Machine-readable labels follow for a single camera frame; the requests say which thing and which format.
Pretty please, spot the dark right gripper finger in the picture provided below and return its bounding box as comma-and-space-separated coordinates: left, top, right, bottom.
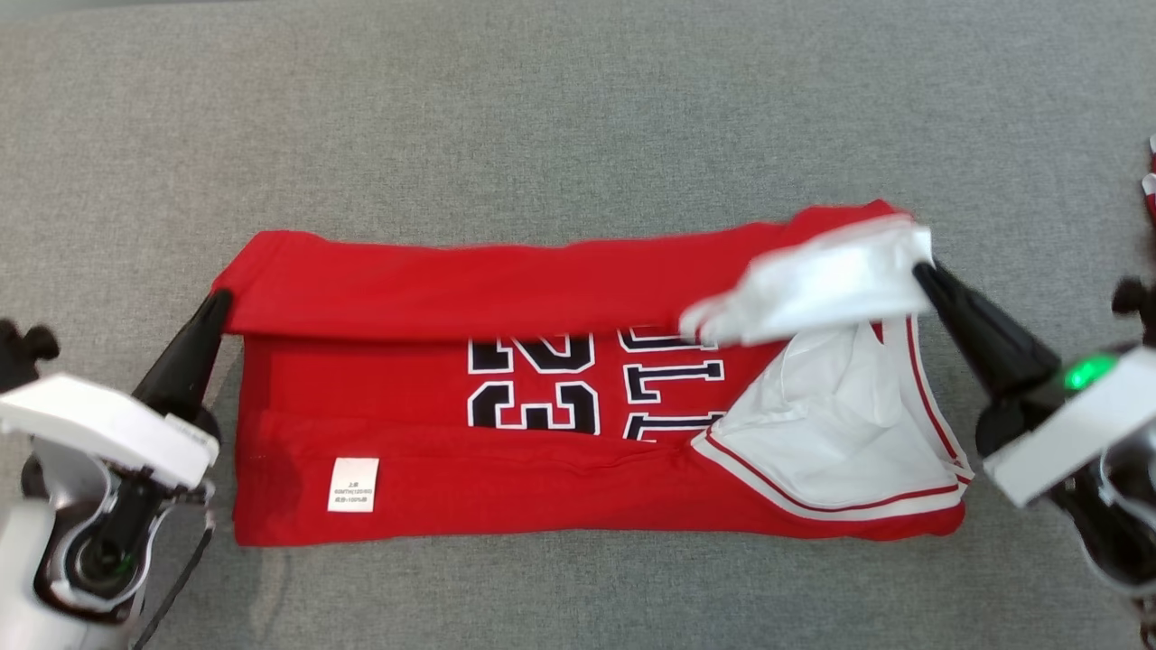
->
912, 260, 1062, 398

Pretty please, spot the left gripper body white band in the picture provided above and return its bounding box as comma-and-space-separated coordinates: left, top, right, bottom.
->
0, 375, 220, 493

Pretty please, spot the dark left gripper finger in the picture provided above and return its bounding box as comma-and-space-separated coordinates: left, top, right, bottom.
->
133, 289, 234, 423

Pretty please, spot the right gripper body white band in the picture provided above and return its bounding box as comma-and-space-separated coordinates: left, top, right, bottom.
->
975, 348, 1156, 508

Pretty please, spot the red white basketball jersey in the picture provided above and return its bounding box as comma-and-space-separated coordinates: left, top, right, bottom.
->
210, 200, 976, 549

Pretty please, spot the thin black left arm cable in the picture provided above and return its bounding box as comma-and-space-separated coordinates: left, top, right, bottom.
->
131, 524, 216, 650

